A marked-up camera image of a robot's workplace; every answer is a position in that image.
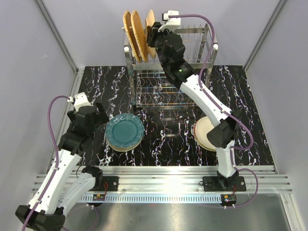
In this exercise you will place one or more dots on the stainless steel dish rack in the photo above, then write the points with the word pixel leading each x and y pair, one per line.
pixel 151 85

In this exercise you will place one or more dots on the teal scalloped plate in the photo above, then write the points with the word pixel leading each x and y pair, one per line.
pixel 124 130

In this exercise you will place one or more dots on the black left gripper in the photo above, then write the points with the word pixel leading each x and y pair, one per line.
pixel 101 118

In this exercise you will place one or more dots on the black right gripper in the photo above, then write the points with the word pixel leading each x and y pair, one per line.
pixel 153 33

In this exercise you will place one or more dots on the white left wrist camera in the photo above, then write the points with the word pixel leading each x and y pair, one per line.
pixel 79 100

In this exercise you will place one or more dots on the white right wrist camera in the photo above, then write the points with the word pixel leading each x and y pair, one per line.
pixel 172 21

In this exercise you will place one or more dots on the pale green bottom plate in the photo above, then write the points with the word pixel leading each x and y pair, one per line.
pixel 122 149

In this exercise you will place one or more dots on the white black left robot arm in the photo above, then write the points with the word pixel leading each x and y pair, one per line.
pixel 47 210

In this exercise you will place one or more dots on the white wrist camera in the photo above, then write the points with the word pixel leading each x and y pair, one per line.
pixel 79 100
pixel 172 21

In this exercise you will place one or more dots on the white slotted cable duct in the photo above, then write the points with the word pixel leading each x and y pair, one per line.
pixel 151 198

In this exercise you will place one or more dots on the cream bird painted plate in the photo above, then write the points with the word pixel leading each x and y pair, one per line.
pixel 149 21

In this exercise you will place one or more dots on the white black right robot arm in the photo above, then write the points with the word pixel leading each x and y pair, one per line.
pixel 170 51

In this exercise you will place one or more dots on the woven bamboo tray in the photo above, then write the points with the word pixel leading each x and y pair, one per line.
pixel 139 35
pixel 130 34

